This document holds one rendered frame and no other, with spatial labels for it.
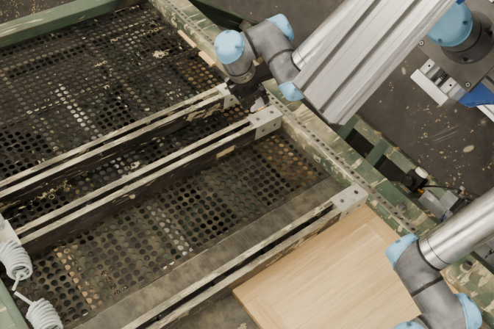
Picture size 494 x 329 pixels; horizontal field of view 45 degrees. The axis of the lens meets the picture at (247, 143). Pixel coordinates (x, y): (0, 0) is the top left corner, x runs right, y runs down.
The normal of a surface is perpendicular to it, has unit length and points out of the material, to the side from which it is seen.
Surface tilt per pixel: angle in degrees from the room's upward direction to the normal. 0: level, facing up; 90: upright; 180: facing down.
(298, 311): 55
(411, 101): 0
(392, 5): 0
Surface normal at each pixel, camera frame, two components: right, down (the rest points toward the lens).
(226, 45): -0.24, -0.38
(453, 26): -0.52, 0.05
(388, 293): 0.11, -0.67
